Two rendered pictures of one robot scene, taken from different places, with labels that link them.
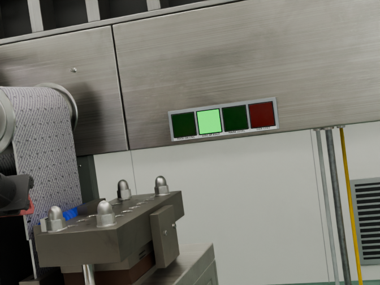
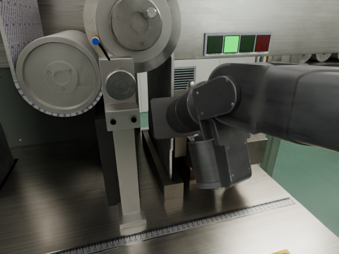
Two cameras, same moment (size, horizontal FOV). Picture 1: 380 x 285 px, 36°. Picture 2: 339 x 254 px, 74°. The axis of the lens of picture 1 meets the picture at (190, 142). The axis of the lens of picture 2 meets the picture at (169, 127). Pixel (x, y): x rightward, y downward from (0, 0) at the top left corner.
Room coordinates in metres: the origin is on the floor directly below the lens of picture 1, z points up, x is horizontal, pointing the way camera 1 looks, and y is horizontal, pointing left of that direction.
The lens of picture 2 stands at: (0.76, 0.54, 1.25)
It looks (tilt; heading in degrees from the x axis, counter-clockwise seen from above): 25 degrees down; 328
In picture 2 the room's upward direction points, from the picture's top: straight up
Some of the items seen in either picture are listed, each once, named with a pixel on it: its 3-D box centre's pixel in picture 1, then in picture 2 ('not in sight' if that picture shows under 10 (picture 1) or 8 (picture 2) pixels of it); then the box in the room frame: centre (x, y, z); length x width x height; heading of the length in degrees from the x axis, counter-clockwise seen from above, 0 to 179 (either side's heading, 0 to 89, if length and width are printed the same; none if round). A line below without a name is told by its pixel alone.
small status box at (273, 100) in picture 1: (222, 120); (238, 44); (1.32, -0.08, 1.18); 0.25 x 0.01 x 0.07; 74
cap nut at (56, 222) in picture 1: (55, 217); not in sight; (1.07, 0.26, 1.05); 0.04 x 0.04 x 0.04
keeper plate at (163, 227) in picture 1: (165, 235); not in sight; (1.21, 0.07, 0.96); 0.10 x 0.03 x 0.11; 164
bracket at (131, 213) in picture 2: not in sight; (125, 150); (1.08, 0.43, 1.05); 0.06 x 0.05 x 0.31; 164
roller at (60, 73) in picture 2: not in sight; (69, 64); (1.27, 0.47, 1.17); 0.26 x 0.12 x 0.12; 164
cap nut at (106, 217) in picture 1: (105, 212); not in sight; (1.05, 0.17, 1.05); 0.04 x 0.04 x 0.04
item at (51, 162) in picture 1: (51, 182); (158, 90); (1.21, 0.29, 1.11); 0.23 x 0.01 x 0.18; 164
